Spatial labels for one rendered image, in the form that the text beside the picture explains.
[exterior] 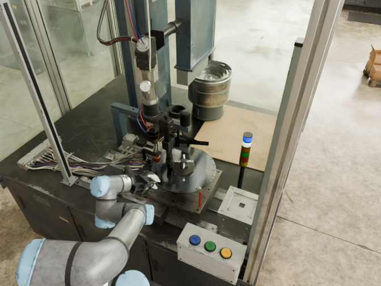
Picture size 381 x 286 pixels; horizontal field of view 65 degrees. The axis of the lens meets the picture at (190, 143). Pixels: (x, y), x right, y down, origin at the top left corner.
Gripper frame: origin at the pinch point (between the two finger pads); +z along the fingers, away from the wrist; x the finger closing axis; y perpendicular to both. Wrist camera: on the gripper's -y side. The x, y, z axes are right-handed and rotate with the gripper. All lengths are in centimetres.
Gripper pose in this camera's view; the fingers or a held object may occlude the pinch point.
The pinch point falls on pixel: (155, 178)
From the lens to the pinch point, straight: 141.4
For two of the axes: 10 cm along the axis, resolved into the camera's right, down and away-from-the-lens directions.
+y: 7.1, 4.8, -5.2
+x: 4.2, -8.8, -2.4
